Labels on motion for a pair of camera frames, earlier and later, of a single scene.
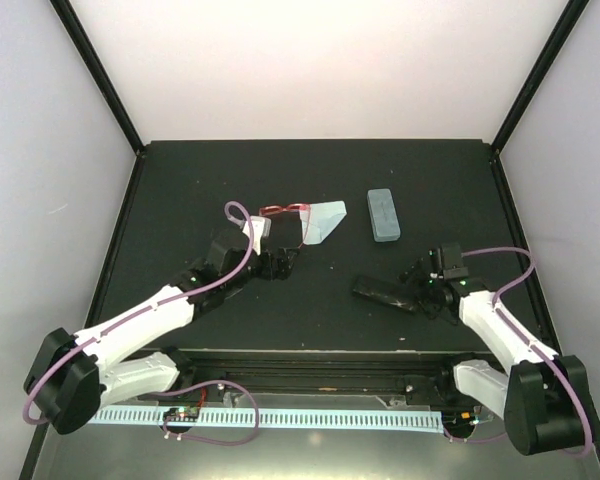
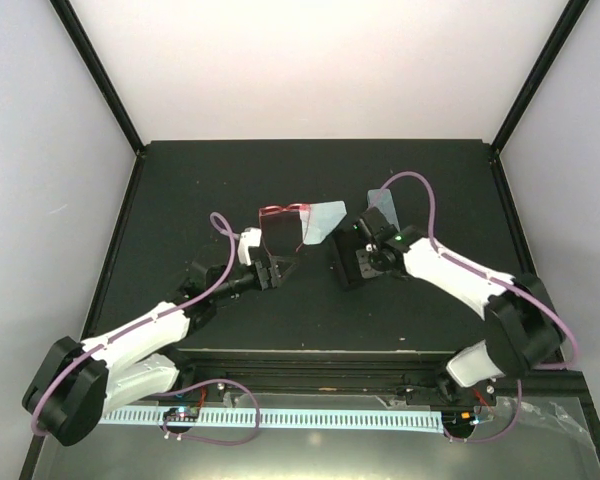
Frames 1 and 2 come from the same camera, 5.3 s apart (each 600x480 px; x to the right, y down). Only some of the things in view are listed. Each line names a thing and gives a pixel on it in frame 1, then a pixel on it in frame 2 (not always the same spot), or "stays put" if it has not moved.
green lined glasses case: x=383 y=214 stays put
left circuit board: x=182 y=414 stays put
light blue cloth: x=320 y=219 stays put
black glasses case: x=386 y=292 to x=349 y=241
